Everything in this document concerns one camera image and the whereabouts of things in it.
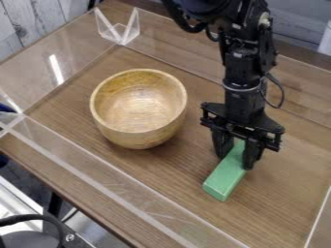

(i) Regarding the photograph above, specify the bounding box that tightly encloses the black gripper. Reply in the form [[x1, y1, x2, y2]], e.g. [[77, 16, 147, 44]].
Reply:
[[200, 83, 284, 171]]

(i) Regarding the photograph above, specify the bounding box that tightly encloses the green rectangular block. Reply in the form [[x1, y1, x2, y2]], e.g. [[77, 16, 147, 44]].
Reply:
[[203, 141, 247, 202]]

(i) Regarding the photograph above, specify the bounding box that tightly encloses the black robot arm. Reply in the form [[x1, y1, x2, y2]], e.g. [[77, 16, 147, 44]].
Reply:
[[161, 0, 284, 171]]

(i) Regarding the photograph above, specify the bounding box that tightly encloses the brown wooden bowl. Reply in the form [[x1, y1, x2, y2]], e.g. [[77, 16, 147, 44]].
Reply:
[[89, 69, 187, 149]]

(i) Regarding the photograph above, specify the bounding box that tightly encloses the black table leg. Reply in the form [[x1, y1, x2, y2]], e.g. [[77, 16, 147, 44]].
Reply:
[[48, 193, 62, 217]]

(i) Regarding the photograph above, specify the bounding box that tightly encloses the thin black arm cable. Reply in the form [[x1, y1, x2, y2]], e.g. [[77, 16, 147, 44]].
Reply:
[[257, 72, 287, 109]]

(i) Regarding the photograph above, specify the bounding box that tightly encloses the clear acrylic enclosure wall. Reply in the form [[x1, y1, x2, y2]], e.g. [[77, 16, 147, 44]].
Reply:
[[0, 1, 331, 248]]

